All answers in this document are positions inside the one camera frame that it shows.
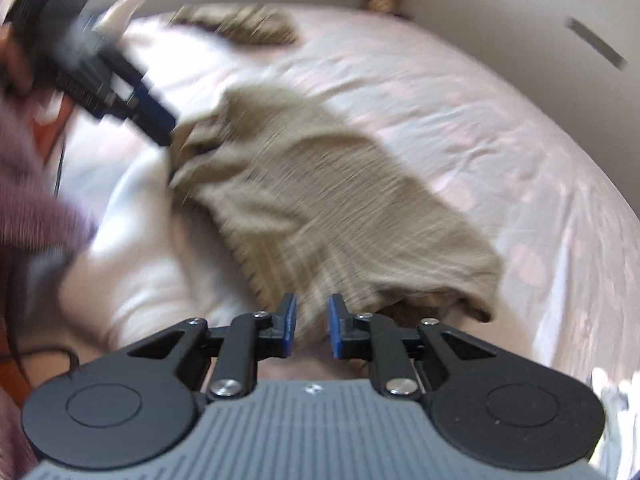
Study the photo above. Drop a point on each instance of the person's left forearm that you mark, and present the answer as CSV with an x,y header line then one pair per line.
x,y
35,195

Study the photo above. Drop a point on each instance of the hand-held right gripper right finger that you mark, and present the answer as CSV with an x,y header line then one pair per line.
x,y
335,322

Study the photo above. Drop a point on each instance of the pink dotted bed sheet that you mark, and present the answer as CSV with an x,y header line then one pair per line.
x,y
450,135

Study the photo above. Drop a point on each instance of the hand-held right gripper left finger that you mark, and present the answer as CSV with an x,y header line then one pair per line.
x,y
289,320

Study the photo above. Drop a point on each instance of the grey metal wall plate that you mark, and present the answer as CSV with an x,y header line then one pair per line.
x,y
595,42

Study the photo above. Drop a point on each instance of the white crumpled cloth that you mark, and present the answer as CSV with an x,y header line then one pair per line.
x,y
617,410

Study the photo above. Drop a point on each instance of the beige striped shirt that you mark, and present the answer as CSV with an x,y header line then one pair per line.
x,y
325,200

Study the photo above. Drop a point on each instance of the person's left hand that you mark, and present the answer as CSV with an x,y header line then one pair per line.
x,y
17,60

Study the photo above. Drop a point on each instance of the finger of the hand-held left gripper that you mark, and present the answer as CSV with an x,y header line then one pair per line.
x,y
150,112

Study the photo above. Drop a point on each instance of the beige striped garment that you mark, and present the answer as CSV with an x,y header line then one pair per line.
x,y
240,22

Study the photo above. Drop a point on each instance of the person's purple fleece top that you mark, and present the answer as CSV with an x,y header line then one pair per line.
x,y
12,440

